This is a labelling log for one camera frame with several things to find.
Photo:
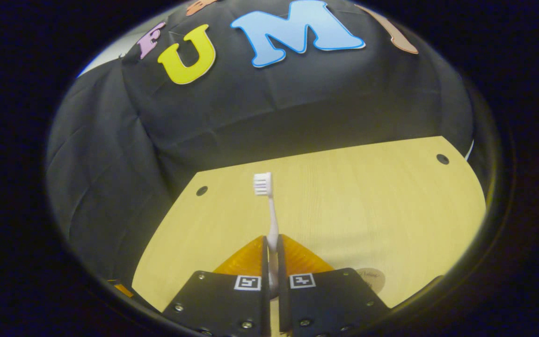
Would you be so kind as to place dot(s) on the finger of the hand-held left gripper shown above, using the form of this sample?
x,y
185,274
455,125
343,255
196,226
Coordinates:
x,y
123,290

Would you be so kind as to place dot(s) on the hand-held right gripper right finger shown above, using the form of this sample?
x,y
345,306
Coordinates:
x,y
282,309

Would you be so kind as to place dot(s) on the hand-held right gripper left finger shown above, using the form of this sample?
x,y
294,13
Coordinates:
x,y
265,309

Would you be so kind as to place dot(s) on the white toothbrush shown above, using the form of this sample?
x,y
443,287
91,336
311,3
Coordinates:
x,y
273,220

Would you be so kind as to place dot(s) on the black backdrop cloth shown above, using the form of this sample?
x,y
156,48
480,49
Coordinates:
x,y
274,103

